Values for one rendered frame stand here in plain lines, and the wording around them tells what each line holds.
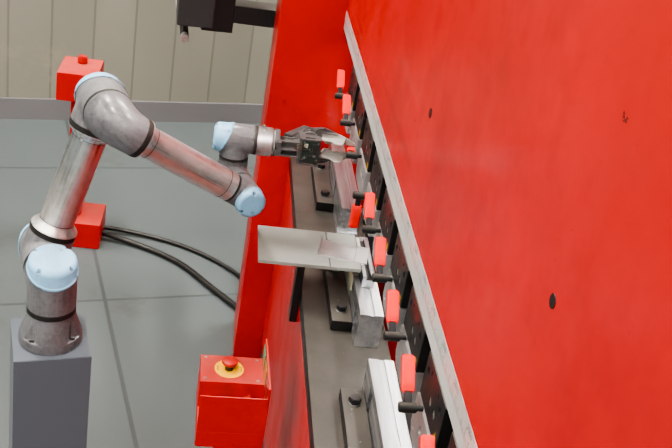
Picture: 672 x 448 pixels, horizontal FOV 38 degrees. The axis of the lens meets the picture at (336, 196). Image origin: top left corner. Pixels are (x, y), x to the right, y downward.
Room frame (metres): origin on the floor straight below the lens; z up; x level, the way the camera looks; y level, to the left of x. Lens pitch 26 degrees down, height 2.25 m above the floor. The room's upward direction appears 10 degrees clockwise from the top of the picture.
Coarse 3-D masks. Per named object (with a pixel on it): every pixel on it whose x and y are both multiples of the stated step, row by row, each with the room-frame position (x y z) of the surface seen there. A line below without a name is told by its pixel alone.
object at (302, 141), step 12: (276, 132) 2.27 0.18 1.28; (300, 132) 2.30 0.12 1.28; (312, 132) 2.31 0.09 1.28; (276, 144) 2.24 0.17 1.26; (288, 144) 2.26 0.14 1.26; (300, 144) 2.25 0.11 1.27; (312, 144) 2.25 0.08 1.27; (288, 156) 2.24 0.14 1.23; (300, 156) 2.25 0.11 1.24; (312, 156) 2.25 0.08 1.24
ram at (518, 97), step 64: (384, 0) 2.40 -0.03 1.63; (448, 0) 1.74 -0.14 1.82; (512, 0) 1.36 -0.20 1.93; (576, 0) 1.13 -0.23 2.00; (640, 0) 0.96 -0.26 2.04; (384, 64) 2.24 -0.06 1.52; (448, 64) 1.64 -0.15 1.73; (512, 64) 1.29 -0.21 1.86; (576, 64) 1.07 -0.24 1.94; (640, 64) 0.92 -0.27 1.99; (384, 128) 2.09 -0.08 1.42; (448, 128) 1.54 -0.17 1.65; (512, 128) 1.23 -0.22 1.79; (576, 128) 1.02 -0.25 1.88; (640, 128) 0.88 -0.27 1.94; (448, 192) 1.46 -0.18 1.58; (512, 192) 1.16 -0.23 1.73; (576, 192) 0.97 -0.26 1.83; (640, 192) 0.84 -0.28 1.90; (448, 256) 1.37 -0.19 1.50; (512, 256) 1.10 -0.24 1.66; (576, 256) 0.93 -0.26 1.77; (640, 256) 0.80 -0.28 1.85; (448, 320) 1.29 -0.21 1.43; (512, 320) 1.05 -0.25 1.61; (576, 320) 0.88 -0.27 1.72; (640, 320) 0.76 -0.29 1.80; (512, 384) 0.99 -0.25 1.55; (576, 384) 0.84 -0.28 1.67; (640, 384) 0.72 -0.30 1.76
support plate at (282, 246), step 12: (264, 228) 2.27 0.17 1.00; (276, 228) 2.28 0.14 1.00; (288, 228) 2.29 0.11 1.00; (264, 240) 2.21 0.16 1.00; (276, 240) 2.22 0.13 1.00; (288, 240) 2.23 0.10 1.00; (300, 240) 2.24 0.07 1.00; (312, 240) 2.25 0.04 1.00; (336, 240) 2.28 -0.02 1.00; (348, 240) 2.29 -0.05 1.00; (264, 252) 2.15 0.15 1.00; (276, 252) 2.16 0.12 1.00; (288, 252) 2.17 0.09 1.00; (300, 252) 2.18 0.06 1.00; (312, 252) 2.19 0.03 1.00; (276, 264) 2.11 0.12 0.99; (288, 264) 2.12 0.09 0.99; (300, 264) 2.12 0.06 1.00; (312, 264) 2.13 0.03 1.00; (324, 264) 2.14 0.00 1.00; (336, 264) 2.15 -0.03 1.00; (348, 264) 2.16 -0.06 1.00
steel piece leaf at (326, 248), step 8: (320, 240) 2.22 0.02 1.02; (320, 248) 2.21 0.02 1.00; (328, 248) 2.22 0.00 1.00; (336, 248) 2.23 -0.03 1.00; (344, 248) 2.24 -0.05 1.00; (352, 248) 2.24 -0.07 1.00; (328, 256) 2.18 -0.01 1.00; (336, 256) 2.19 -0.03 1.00; (344, 256) 2.20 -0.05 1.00; (352, 256) 2.20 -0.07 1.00
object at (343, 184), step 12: (336, 168) 2.80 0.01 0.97; (348, 168) 2.81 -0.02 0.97; (336, 180) 2.72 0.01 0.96; (348, 180) 2.73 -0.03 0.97; (336, 192) 2.68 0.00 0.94; (348, 192) 2.65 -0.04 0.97; (336, 204) 2.64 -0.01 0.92; (348, 204) 2.56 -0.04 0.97; (336, 216) 2.60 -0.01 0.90; (348, 216) 2.55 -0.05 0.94; (336, 228) 2.56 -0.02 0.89; (348, 228) 2.55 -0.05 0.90
